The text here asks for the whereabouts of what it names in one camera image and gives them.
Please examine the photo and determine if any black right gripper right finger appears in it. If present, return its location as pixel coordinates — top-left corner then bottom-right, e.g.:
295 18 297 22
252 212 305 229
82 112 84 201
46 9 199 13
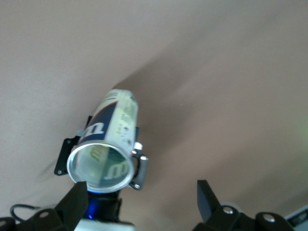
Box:
193 180 295 231

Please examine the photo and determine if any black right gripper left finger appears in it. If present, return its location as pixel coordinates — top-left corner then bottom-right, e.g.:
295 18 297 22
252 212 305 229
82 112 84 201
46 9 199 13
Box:
0 182 89 231

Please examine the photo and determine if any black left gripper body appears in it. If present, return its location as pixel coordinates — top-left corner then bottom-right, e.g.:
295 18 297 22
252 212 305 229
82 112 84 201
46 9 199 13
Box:
87 191 123 223

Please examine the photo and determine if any clear blue-white tennis ball can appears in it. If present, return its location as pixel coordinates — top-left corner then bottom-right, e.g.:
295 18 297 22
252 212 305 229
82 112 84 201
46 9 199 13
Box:
66 89 140 193

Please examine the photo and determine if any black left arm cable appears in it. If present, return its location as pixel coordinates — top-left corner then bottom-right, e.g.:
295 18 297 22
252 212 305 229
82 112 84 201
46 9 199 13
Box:
9 204 43 218

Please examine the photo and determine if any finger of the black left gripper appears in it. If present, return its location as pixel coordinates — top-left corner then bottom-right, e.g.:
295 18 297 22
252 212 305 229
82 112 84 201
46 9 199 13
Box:
54 115 93 176
129 126 149 191

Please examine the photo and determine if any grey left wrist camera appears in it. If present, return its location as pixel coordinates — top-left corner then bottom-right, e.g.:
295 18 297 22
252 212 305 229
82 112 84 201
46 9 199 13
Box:
76 218 136 231

